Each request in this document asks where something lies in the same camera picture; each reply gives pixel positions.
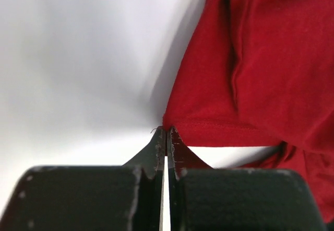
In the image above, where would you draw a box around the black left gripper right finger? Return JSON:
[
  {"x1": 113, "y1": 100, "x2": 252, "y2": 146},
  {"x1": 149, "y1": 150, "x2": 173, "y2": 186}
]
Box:
[{"x1": 166, "y1": 128, "x2": 328, "y2": 230}]

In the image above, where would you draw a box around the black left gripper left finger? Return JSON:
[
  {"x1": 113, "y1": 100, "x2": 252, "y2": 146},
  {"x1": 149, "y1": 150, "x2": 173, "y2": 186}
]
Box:
[{"x1": 1, "y1": 128, "x2": 166, "y2": 230}]

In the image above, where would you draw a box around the dark red t shirt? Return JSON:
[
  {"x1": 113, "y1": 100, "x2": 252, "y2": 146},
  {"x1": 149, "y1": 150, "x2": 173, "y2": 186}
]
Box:
[{"x1": 163, "y1": 0, "x2": 333, "y2": 223}]

